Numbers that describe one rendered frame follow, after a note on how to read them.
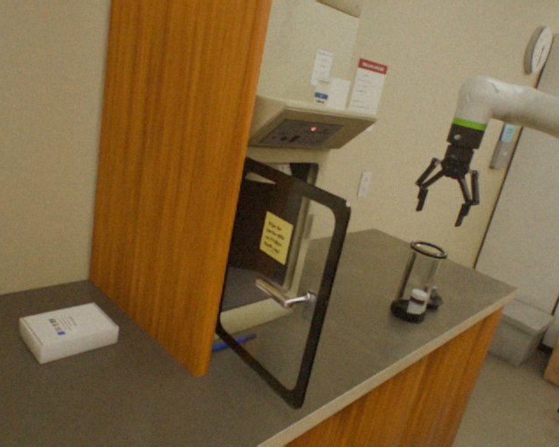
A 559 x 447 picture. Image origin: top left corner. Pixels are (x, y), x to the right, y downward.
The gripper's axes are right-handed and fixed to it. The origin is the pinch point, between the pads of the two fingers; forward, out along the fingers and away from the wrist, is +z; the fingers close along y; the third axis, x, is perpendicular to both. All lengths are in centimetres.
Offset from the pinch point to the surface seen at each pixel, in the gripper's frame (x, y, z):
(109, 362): -90, -20, 33
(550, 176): 241, -25, 1
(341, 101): -50, -9, -26
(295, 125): -63, -9, -20
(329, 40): -48, -17, -38
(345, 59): -40, -17, -35
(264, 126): -70, -10, -19
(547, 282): 241, 0, 73
